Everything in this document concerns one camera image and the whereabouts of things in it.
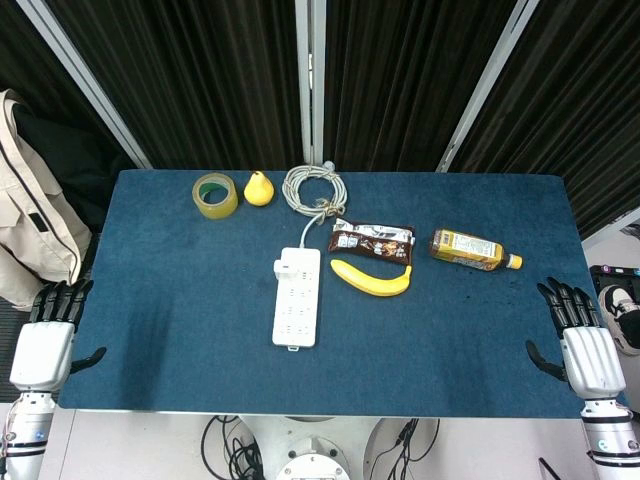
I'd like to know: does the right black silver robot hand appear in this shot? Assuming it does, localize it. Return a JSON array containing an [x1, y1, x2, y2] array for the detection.
[[524, 277, 627, 401]]

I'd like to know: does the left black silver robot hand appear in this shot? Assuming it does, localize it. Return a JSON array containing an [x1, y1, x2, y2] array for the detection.
[[8, 278, 108, 392]]

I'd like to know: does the white power strip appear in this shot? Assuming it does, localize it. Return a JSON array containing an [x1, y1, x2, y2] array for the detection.
[[271, 246, 322, 353]]

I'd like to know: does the white charger adapter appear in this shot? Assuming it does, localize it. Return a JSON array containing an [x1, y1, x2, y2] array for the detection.
[[272, 249, 307, 280]]

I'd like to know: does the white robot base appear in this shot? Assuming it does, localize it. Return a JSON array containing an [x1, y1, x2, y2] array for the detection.
[[238, 414, 437, 480]]

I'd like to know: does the white black sneaker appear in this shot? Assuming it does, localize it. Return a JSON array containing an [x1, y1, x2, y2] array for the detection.
[[597, 284, 640, 357]]

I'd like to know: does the black box with coloured print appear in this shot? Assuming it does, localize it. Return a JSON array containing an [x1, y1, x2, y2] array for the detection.
[[589, 264, 640, 301]]

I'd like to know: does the beige jacket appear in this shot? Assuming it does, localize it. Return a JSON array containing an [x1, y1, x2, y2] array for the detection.
[[0, 88, 94, 312]]

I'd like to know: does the blue felt table mat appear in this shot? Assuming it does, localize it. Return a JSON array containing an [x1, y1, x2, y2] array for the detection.
[[57, 168, 633, 420]]

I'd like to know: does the brown tea bottle yellow cap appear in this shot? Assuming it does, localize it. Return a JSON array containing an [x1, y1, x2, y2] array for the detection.
[[428, 228, 525, 274]]

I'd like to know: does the yellow packing tape roll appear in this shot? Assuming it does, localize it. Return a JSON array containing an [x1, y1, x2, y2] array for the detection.
[[192, 172, 240, 221]]

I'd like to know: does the yellow banana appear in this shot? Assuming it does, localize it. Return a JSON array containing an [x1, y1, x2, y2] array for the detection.
[[330, 258, 414, 299]]

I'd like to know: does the brown snack packet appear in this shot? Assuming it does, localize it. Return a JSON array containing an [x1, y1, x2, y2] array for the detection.
[[326, 217, 417, 263]]

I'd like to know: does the yellow pear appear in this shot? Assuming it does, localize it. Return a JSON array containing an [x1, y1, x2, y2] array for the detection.
[[243, 170, 275, 207]]

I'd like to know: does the black pleated curtain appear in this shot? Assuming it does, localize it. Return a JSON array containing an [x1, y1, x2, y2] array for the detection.
[[0, 0, 640, 241]]

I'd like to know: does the black cable bundle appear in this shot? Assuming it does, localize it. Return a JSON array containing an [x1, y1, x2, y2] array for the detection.
[[201, 415, 264, 480]]

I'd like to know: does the white frame post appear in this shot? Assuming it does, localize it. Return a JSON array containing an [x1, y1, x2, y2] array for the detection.
[[14, 0, 154, 170], [294, 0, 327, 164], [435, 0, 542, 174]]

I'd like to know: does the white cable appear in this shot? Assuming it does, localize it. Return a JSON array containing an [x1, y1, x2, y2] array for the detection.
[[281, 159, 349, 249]]

